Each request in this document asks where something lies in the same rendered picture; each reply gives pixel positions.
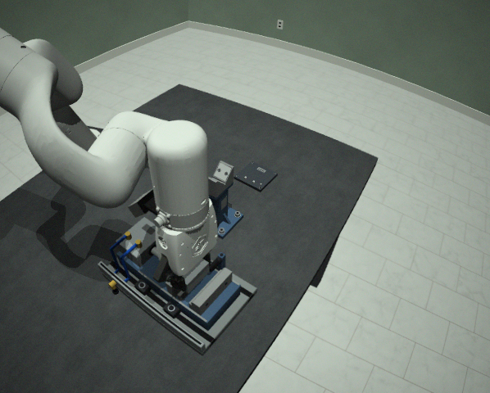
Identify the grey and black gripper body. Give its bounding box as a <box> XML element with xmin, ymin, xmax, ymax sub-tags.
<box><xmin>156</xmin><ymin>198</ymin><xmax>218</xmax><ymax>277</ymax></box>

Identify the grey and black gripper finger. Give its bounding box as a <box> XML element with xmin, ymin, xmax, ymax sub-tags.
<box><xmin>153</xmin><ymin>255</ymin><xmax>186</xmax><ymax>292</ymax></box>
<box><xmin>203</xmin><ymin>221</ymin><xmax>220</xmax><ymax>266</ymax></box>

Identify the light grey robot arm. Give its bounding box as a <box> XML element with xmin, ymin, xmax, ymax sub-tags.
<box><xmin>0</xmin><ymin>28</ymin><xmax>209</xmax><ymax>229</ymax></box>

